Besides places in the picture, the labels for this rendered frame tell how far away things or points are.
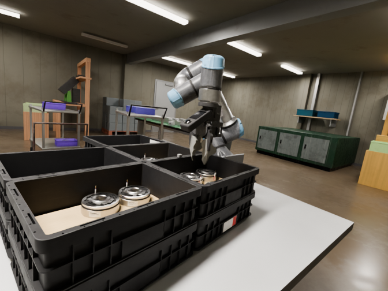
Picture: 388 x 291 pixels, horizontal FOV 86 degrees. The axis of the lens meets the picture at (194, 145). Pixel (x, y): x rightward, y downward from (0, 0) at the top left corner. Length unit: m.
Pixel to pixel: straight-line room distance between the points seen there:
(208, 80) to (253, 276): 0.60
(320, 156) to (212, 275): 5.57
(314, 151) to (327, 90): 2.94
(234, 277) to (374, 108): 7.62
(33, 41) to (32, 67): 0.73
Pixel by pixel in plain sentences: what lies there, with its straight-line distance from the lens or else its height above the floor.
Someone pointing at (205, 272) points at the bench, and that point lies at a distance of 0.69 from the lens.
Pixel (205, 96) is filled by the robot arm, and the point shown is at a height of 1.20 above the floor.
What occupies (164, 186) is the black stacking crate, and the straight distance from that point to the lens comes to 0.72.
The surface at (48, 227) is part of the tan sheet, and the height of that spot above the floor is 0.83.
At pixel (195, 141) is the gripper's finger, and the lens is 0.74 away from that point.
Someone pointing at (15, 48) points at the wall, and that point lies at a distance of 7.98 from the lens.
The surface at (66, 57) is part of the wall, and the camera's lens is 8.06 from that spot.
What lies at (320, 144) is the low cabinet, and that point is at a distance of 6.08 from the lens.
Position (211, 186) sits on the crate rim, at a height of 0.93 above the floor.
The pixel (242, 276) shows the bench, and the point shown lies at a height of 0.70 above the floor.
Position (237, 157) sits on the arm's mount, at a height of 0.89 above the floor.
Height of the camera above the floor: 1.15
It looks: 10 degrees down
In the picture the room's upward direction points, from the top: 6 degrees clockwise
